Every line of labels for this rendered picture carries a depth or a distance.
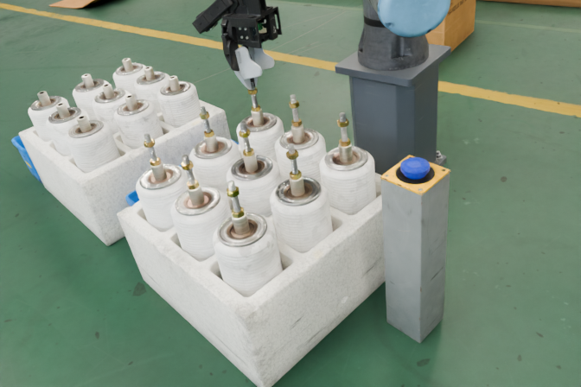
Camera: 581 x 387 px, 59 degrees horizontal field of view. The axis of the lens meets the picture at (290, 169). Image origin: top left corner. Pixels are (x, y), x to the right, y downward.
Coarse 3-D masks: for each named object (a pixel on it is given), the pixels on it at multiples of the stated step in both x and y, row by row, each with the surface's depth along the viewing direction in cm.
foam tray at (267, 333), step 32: (128, 224) 94; (352, 224) 85; (160, 256) 88; (288, 256) 81; (320, 256) 80; (352, 256) 86; (160, 288) 99; (192, 288) 83; (224, 288) 77; (288, 288) 76; (320, 288) 82; (352, 288) 90; (192, 320) 93; (224, 320) 79; (256, 320) 74; (288, 320) 79; (320, 320) 86; (224, 352) 87; (256, 352) 76; (288, 352) 82; (256, 384) 82
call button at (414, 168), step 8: (408, 160) 72; (416, 160) 72; (424, 160) 72; (400, 168) 72; (408, 168) 70; (416, 168) 70; (424, 168) 70; (408, 176) 71; (416, 176) 70; (424, 176) 71
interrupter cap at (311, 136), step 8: (304, 128) 99; (280, 136) 98; (288, 136) 98; (304, 136) 97; (312, 136) 96; (280, 144) 96; (288, 144) 95; (296, 144) 95; (304, 144) 94; (312, 144) 94
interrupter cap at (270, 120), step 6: (264, 114) 107; (270, 114) 106; (246, 120) 105; (264, 120) 105; (270, 120) 104; (276, 120) 103; (246, 126) 103; (252, 126) 104; (258, 126) 103; (264, 126) 102; (270, 126) 102
